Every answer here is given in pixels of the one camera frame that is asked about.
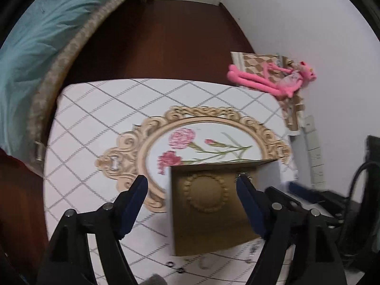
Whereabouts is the white cardboard jewelry box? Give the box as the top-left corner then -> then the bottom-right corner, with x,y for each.
166,160 -> 281,257

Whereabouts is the pink panther plush toy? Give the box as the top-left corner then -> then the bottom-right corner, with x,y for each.
227,61 -> 317,99

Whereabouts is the patterned white tablecloth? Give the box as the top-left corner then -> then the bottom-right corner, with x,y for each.
43,79 -> 298,284

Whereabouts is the brown checkered cushion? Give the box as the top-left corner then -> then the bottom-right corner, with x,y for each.
227,52 -> 305,136

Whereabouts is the teal blanket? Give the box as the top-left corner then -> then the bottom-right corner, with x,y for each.
1,0 -> 107,159

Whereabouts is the white wall power strip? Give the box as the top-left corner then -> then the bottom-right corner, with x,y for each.
304,115 -> 325,190

